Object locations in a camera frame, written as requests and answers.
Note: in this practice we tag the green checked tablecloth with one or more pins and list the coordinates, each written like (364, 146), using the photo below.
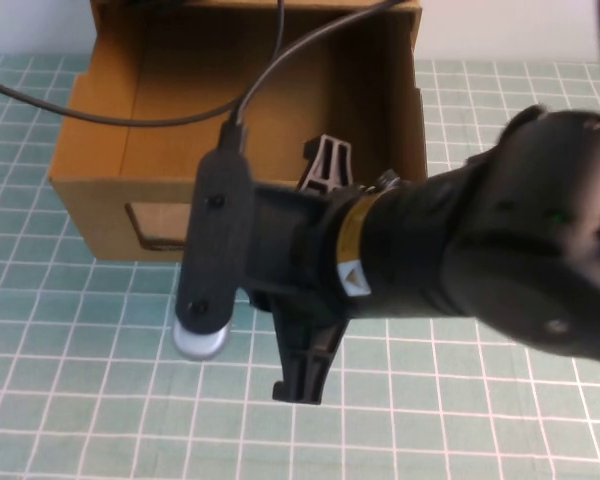
(80, 400)

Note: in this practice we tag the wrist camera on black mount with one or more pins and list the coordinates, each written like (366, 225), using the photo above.
(215, 240)

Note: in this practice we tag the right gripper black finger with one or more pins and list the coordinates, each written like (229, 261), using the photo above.
(305, 360)
(332, 160)

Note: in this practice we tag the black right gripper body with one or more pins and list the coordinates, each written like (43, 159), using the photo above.
(325, 260)

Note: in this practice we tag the brown cardboard drawer with window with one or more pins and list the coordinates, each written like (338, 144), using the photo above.
(95, 200)

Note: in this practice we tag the brown cardboard drawer sleeve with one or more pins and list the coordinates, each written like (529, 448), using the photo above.
(230, 3)

